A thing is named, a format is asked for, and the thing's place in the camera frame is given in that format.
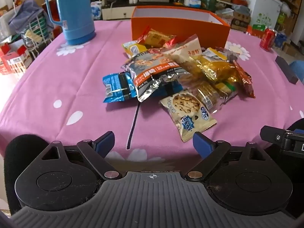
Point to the red white carton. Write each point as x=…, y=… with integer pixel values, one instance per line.
x=16, y=64

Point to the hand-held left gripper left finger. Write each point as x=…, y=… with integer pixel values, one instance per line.
x=105, y=143

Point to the blue snack packet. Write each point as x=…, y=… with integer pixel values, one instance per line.
x=168, y=89
x=118, y=87

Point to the cream cookie packet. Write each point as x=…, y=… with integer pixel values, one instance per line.
x=187, y=114

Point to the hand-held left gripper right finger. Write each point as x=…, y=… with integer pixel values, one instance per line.
x=201, y=144

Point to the blue thermos jug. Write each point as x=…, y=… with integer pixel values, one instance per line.
x=73, y=11

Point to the purple cloth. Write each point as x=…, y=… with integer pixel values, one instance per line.
x=28, y=11

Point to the dark grey block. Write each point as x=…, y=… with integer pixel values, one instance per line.
x=286, y=68

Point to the clear round cracker packet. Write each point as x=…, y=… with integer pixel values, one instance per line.
x=209, y=95

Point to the yellow white snack packet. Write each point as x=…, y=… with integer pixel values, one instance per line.
x=134, y=48

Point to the green yellow snack packet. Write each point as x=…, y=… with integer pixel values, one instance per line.
x=225, y=86

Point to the gold foil snack packet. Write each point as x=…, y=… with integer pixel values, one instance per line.
x=213, y=66

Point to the blue tissue pack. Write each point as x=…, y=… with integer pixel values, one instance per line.
x=195, y=2

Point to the white blue sack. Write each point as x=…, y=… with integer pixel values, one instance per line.
x=97, y=10

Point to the pink flowered tablecloth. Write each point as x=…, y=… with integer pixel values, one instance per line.
x=59, y=87

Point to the red soda can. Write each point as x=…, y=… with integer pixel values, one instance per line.
x=268, y=39

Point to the red brown snack packet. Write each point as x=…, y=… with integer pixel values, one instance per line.
x=245, y=80

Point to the orange cardboard box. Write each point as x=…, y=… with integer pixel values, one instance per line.
x=180, y=27

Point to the beige white snack packet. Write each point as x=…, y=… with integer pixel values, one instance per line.
x=185, y=49

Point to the white chest freezer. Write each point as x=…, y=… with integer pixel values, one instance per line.
x=263, y=4

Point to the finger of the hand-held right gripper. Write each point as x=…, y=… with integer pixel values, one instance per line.
x=270, y=134

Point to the white television stand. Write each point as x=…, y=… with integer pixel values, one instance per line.
x=116, y=13

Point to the stacked printed cardboard boxes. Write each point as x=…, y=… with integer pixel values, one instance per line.
x=241, y=21

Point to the yellow red-edged snack packet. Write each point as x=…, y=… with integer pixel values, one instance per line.
x=156, y=38

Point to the blue chair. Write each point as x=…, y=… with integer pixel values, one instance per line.
x=298, y=67

